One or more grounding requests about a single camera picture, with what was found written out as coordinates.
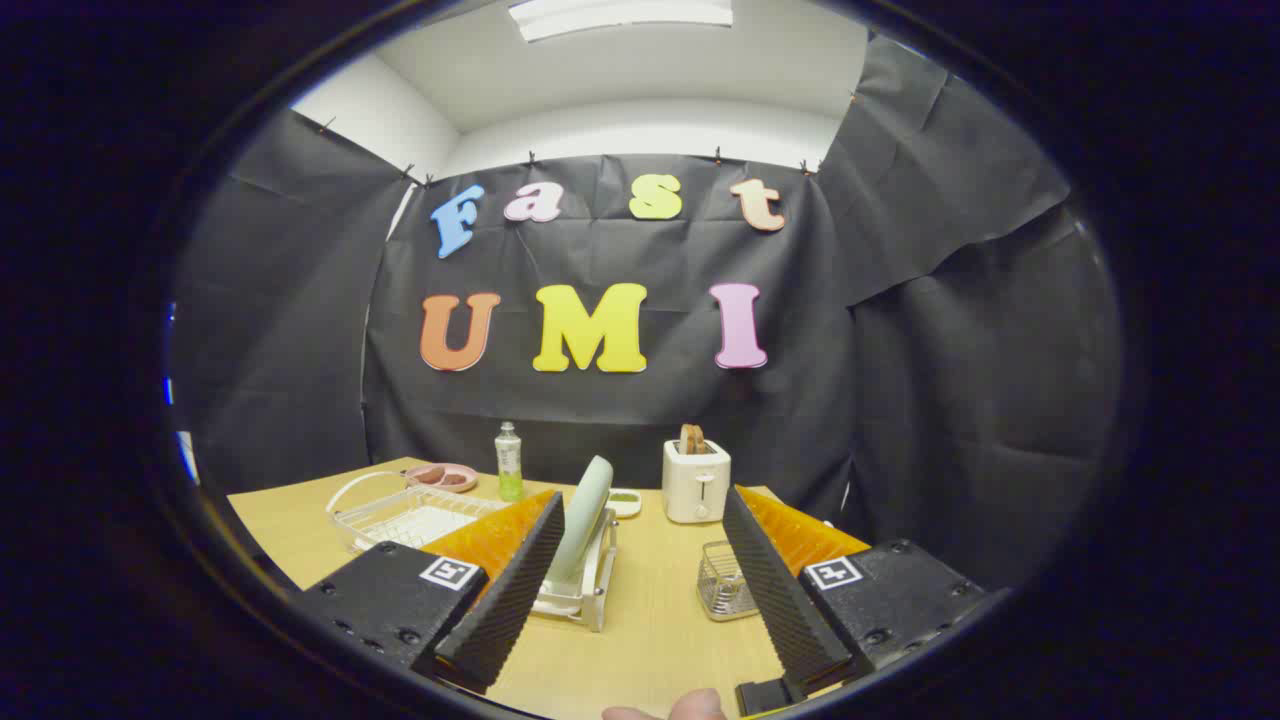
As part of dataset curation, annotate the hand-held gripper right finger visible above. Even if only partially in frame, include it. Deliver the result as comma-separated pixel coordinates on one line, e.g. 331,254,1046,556
722,484,986,717

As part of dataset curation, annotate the white wire dish rack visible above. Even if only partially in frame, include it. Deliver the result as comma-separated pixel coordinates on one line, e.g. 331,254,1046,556
325,470,619,633

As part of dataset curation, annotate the pale green plate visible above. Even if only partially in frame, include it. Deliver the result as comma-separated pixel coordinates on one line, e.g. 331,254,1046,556
545,456,614,586

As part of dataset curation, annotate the ceiling light panel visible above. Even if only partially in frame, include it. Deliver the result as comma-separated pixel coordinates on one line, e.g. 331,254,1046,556
508,0,734,43

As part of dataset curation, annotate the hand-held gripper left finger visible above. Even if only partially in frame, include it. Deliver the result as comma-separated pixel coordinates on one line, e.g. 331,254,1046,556
295,488,566,696

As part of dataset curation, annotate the clear bottle green liquid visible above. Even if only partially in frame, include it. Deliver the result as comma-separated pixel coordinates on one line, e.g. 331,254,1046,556
495,421,525,503

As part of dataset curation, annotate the white toaster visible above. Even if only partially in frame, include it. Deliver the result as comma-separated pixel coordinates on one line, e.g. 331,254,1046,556
662,438,732,525

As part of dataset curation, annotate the metal wire basket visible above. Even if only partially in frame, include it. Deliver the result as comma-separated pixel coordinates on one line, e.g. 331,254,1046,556
697,541,761,623

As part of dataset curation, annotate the pink plate with food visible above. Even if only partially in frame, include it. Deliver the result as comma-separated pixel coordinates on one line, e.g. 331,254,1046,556
405,463,479,494

